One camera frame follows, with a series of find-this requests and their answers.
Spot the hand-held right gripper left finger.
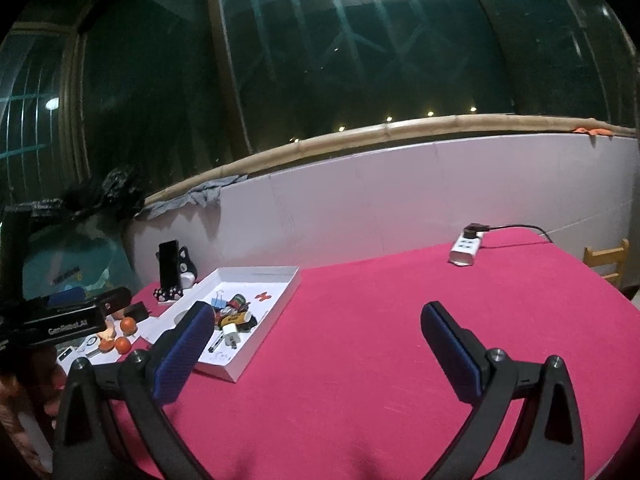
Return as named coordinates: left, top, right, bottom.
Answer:
left=52, top=301, right=217, bottom=480

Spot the bamboo rail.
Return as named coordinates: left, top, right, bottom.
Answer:
left=142, top=114, right=640, bottom=208

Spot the white power strip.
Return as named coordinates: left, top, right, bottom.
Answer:
left=447, top=230, right=487, bottom=267

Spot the grey cloth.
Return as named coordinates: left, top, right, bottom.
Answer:
left=142, top=174, right=249, bottom=221

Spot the white cardboard tray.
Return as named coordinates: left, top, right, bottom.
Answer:
left=137, top=266, right=302, bottom=383

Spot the black cat phone stand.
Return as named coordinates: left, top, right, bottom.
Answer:
left=153, top=246, right=200, bottom=305

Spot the window with metal grille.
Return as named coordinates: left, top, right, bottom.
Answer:
left=0, top=0, right=640, bottom=196

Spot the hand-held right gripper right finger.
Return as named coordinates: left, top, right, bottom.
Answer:
left=420, top=301, right=586, bottom=480

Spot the black power cable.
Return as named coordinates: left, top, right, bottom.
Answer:
left=487, top=224, right=553, bottom=243

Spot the teal printed cloth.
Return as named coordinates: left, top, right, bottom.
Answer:
left=22, top=225, right=141, bottom=301

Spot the black plastic bag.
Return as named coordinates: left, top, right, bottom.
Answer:
left=30, top=164, right=146, bottom=221

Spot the black smartphone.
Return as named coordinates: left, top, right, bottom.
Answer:
left=158, top=240, right=181, bottom=291

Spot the red tablecloth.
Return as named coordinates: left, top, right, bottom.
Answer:
left=110, top=227, right=640, bottom=480

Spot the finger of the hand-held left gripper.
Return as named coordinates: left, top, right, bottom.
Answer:
left=47, top=287, right=86, bottom=307
left=82, top=286, right=133, bottom=317

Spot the person's left forearm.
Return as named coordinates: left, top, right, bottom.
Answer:
left=0, top=345, right=68, bottom=476

